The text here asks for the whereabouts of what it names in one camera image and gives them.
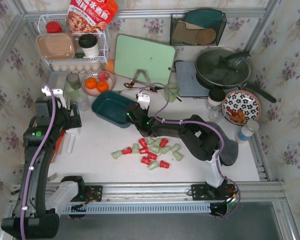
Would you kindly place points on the blue floral plate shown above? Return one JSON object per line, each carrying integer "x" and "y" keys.
{"x": 239, "y": 106}

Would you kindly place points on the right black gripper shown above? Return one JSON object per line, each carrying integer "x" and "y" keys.
{"x": 133, "y": 113}

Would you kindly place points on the clear plastic cup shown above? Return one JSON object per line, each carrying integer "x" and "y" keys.
{"x": 83, "y": 102}

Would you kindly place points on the egg tray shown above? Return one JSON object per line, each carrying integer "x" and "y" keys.
{"x": 73, "y": 67}

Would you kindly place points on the teal storage basket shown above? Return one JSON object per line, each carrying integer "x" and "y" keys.
{"x": 111, "y": 107}

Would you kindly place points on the beige food container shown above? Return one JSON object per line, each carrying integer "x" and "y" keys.
{"x": 56, "y": 46}

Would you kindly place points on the red capsule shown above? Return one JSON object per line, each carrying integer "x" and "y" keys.
{"x": 127, "y": 151}
{"x": 146, "y": 161}
{"x": 164, "y": 164}

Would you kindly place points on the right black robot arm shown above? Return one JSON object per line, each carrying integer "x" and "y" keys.
{"x": 206, "y": 141}

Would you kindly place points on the red lid jar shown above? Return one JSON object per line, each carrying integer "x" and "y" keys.
{"x": 53, "y": 27}

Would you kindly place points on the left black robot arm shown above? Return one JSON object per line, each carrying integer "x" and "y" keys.
{"x": 33, "y": 217}

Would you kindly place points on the green glass cup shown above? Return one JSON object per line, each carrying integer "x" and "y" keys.
{"x": 171, "y": 91}

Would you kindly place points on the red snack bag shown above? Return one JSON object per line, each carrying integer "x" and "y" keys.
{"x": 90, "y": 16}

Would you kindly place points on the black mesh organizer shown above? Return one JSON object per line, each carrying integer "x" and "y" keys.
{"x": 199, "y": 27}

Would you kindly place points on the fruit bowl plate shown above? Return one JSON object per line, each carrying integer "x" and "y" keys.
{"x": 97, "y": 82}

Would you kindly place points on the black lid jar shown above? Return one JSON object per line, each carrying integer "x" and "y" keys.
{"x": 215, "y": 98}

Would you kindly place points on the white cup black lid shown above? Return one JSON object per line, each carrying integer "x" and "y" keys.
{"x": 89, "y": 44}

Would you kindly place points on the black frying pan with lid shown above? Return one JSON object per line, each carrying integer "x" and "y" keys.
{"x": 225, "y": 68}

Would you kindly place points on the white wire rack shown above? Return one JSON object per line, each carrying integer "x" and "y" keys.
{"x": 103, "y": 38}

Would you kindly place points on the white bottle silver cap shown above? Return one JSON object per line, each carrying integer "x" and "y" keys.
{"x": 248, "y": 130}

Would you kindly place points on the green capsule bottom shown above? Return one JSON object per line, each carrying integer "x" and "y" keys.
{"x": 153, "y": 165}

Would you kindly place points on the mint green cutting board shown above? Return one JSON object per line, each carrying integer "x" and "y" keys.
{"x": 134, "y": 53}

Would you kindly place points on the green tinted glass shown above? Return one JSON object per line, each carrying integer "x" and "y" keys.
{"x": 72, "y": 86}

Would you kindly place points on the green capsule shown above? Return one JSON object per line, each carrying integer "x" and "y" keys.
{"x": 153, "y": 165}
{"x": 178, "y": 156}
{"x": 116, "y": 154}

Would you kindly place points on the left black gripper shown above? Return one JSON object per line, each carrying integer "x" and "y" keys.
{"x": 74, "y": 115}

